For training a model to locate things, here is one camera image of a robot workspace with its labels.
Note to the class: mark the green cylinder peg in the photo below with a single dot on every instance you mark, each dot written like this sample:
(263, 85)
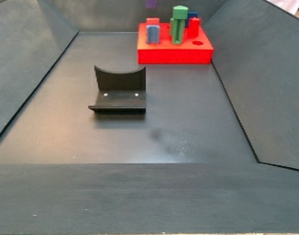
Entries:
(171, 26)

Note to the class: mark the light blue notched peg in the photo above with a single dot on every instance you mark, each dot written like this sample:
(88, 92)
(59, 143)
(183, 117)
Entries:
(152, 34)

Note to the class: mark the red foam peg board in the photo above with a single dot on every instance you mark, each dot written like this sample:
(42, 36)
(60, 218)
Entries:
(194, 51)

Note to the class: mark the pink rectangular peg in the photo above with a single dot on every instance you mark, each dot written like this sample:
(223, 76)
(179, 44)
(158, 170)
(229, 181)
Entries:
(152, 21)

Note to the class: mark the green triangular tall peg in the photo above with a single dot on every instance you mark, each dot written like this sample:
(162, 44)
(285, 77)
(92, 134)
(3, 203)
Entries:
(179, 14)

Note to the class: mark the black curved plastic stand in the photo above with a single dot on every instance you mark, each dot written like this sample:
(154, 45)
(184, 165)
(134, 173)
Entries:
(120, 91)

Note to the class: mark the dark blue rounded peg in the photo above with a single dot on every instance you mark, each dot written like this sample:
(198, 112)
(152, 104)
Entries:
(191, 14)

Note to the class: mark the red star peg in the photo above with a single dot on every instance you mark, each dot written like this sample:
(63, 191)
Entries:
(194, 27)

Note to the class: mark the purple rectangular block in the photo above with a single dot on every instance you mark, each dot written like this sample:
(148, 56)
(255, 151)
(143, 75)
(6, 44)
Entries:
(151, 3)

